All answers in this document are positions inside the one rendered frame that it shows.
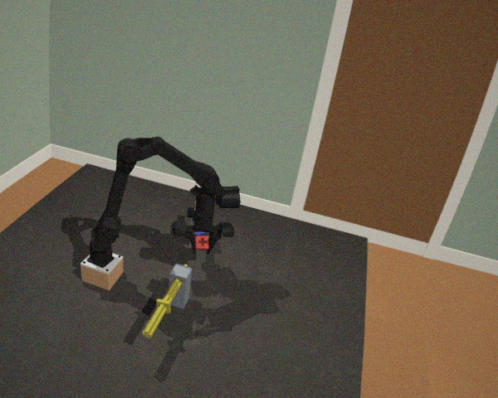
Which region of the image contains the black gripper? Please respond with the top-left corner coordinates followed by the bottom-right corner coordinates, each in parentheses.
top-left (172, 207), bottom-right (234, 254)

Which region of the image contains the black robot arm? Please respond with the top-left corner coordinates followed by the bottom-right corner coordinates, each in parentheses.
top-left (87, 137), bottom-right (241, 268)

